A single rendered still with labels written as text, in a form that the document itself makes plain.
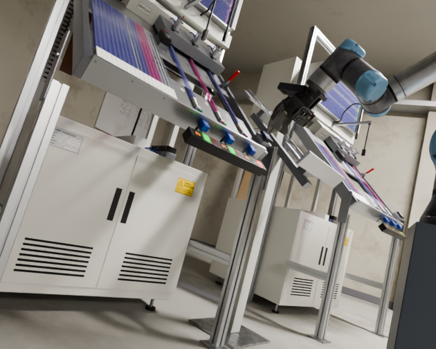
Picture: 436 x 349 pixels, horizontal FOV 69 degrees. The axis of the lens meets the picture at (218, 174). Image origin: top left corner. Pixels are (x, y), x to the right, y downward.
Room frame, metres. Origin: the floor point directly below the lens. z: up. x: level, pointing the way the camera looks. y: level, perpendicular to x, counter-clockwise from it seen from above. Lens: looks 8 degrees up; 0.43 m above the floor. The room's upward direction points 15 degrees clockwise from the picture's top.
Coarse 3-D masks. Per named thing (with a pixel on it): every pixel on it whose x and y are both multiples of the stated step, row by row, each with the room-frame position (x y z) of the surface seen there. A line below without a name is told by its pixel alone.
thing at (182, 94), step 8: (176, 88) 1.00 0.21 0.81; (184, 88) 1.05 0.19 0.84; (176, 96) 0.95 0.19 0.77; (184, 96) 1.00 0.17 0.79; (200, 96) 1.10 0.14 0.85; (192, 104) 1.00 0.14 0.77; (200, 104) 1.05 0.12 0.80; (208, 104) 1.11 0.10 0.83; (208, 112) 1.05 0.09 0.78; (224, 112) 1.17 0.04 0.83; (224, 120) 1.11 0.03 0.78; (232, 120) 1.16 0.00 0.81; (240, 120) 1.24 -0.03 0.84; (232, 128) 1.11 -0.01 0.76; (248, 136) 1.17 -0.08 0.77
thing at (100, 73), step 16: (96, 64) 0.73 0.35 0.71; (112, 64) 0.75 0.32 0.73; (96, 80) 0.77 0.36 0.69; (112, 80) 0.78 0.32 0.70; (128, 80) 0.79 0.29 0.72; (128, 96) 0.82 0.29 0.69; (144, 96) 0.84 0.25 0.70; (160, 96) 0.85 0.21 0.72; (160, 112) 0.89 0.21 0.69; (176, 112) 0.90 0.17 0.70; (192, 112) 0.92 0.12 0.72; (224, 128) 1.00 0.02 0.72; (240, 144) 1.08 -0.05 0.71; (256, 144) 1.10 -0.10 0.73
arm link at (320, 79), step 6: (318, 72) 0.87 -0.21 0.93; (324, 72) 0.86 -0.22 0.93; (312, 78) 0.89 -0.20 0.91; (318, 78) 0.87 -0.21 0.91; (324, 78) 0.87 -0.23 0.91; (330, 78) 0.86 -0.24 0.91; (318, 84) 0.88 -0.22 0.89; (324, 84) 0.88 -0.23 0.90; (330, 84) 0.88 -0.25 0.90; (324, 90) 0.89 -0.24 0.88
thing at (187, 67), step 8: (88, 0) 0.99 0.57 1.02; (104, 0) 1.09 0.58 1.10; (112, 0) 1.16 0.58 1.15; (120, 8) 1.16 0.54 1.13; (128, 16) 1.16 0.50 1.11; (136, 16) 1.24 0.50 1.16; (144, 24) 1.23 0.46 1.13; (152, 32) 1.24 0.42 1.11; (160, 48) 1.16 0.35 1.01; (168, 48) 1.23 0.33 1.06; (168, 56) 1.16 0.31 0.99; (184, 56) 1.31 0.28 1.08; (168, 64) 1.24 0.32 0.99; (184, 64) 1.23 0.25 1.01; (176, 72) 1.24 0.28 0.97; (184, 72) 1.31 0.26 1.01; (192, 72) 1.24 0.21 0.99; (200, 72) 1.32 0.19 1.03; (192, 80) 1.31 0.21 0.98; (208, 80) 1.32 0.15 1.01; (216, 80) 1.40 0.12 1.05; (200, 88) 1.33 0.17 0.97; (208, 88) 1.39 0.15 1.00; (224, 96) 1.35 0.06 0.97
